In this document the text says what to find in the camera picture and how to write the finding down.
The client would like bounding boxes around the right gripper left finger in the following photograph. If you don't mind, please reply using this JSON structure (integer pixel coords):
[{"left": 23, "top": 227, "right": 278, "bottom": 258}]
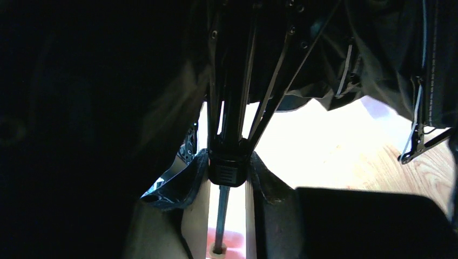
[{"left": 141, "top": 149, "right": 210, "bottom": 258}]

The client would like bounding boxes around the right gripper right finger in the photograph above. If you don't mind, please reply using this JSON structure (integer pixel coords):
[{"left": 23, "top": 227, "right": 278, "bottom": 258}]
[{"left": 245, "top": 152, "right": 297, "bottom": 258}]

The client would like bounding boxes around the pink folding umbrella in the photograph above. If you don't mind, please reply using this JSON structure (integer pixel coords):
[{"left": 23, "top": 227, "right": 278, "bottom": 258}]
[{"left": 1, "top": 1, "right": 457, "bottom": 258}]

